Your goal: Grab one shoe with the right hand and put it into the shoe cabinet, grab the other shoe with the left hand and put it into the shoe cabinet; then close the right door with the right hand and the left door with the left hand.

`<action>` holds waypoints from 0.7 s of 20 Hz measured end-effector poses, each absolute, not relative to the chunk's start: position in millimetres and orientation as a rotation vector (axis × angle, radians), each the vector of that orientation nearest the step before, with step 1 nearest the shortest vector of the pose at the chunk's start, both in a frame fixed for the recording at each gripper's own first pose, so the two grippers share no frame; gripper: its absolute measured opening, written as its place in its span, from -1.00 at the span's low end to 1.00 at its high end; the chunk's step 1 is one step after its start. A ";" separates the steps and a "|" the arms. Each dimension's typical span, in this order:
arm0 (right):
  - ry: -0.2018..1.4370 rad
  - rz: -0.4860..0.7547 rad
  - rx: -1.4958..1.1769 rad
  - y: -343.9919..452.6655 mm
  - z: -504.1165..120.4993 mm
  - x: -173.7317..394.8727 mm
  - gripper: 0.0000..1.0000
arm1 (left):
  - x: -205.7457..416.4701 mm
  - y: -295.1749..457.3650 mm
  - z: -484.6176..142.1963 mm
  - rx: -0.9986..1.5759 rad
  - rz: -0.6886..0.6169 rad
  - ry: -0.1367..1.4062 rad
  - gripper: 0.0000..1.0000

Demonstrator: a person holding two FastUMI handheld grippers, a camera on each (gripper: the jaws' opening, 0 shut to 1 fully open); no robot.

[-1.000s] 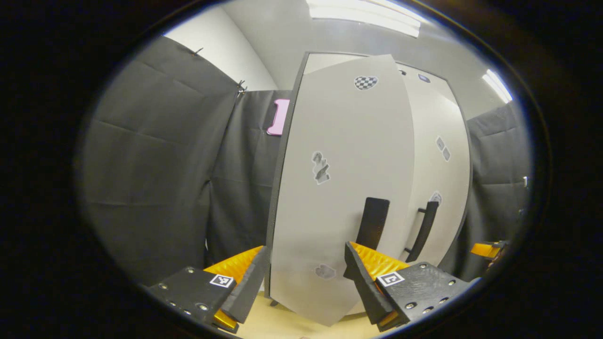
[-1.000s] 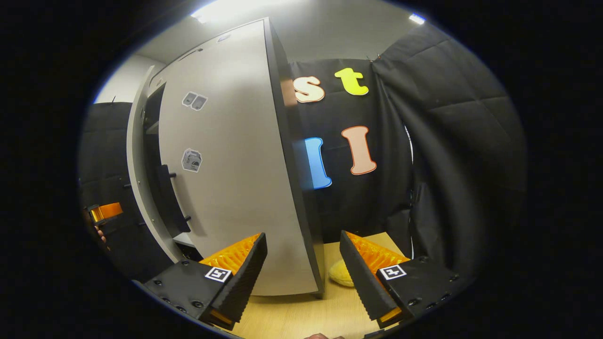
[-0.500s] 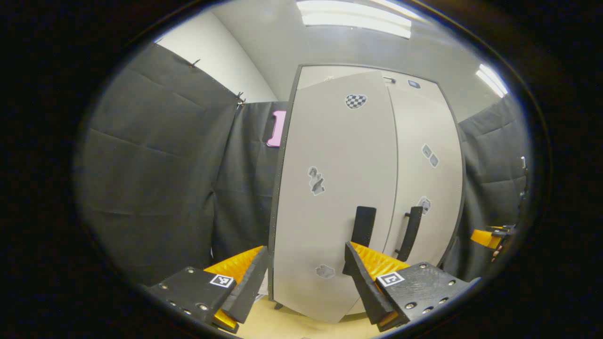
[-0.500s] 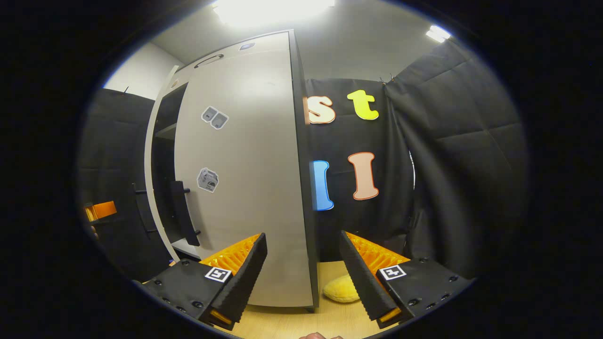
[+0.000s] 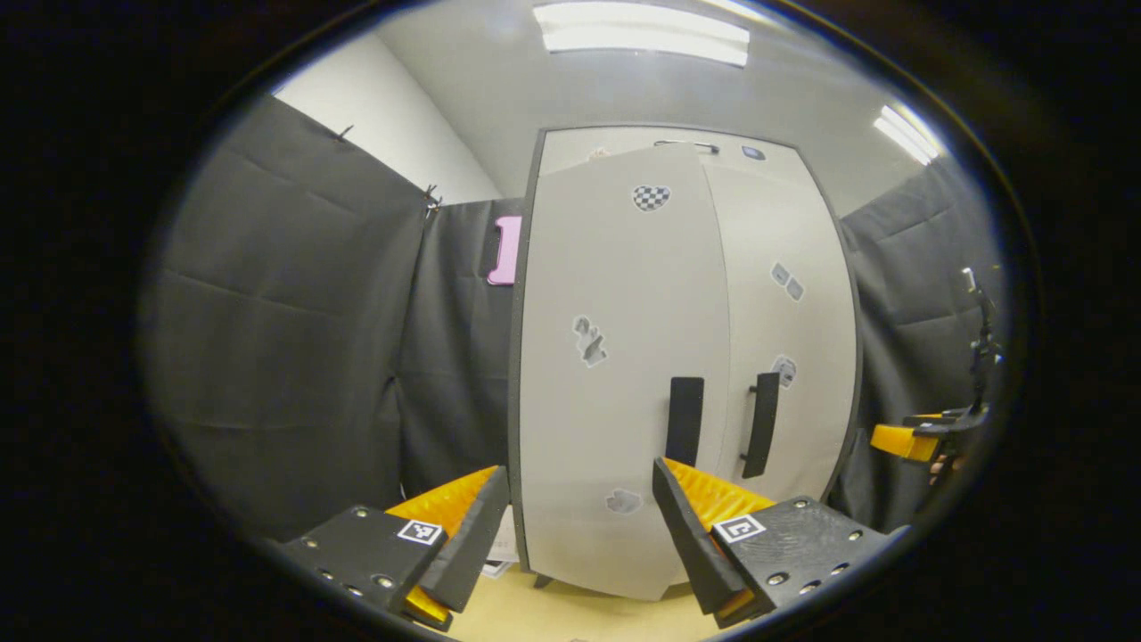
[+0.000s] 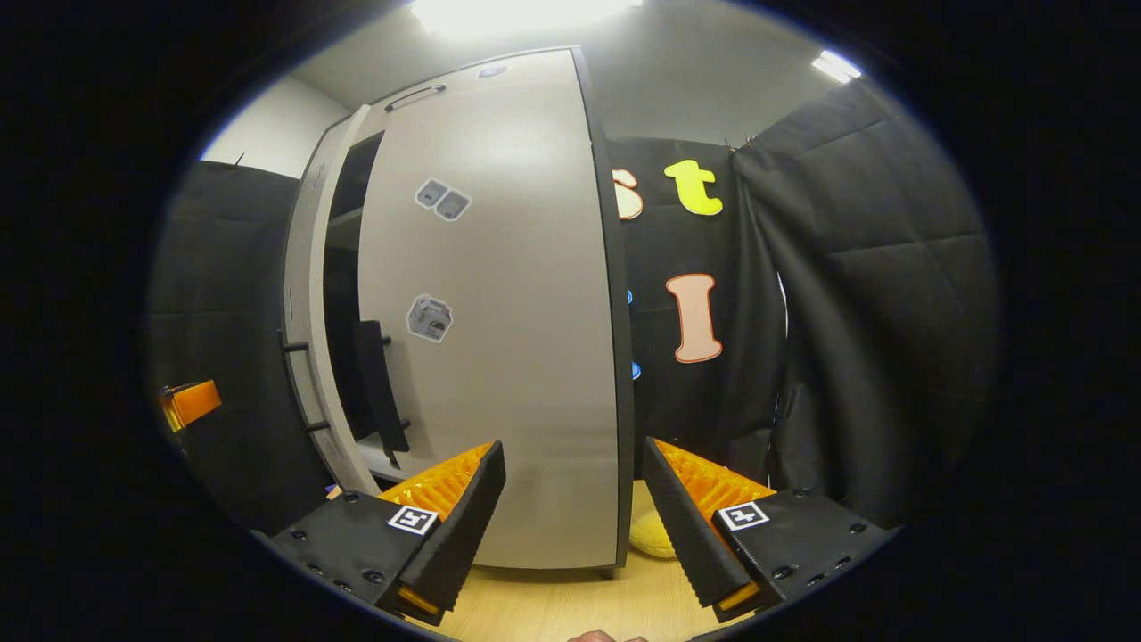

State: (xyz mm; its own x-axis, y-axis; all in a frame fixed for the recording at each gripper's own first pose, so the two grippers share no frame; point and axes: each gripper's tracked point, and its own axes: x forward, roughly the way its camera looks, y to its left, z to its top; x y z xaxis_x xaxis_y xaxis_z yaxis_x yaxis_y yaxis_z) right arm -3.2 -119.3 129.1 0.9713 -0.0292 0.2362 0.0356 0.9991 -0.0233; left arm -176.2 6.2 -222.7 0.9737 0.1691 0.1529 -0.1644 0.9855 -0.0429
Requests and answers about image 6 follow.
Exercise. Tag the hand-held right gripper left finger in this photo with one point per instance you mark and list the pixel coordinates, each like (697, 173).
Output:
(455, 535)

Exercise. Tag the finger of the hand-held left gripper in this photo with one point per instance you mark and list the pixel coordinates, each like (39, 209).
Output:
(192, 404)

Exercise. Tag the ceiling light panel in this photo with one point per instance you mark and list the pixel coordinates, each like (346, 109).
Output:
(517, 13)
(836, 67)

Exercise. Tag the yellow round object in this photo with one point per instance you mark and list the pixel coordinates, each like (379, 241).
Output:
(651, 533)

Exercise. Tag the white shoe cabinet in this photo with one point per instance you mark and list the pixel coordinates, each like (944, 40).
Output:
(343, 294)

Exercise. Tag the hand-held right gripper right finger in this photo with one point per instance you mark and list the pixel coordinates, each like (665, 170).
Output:
(686, 526)

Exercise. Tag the white cabinet door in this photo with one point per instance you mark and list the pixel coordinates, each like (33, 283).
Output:
(303, 267)
(517, 357)

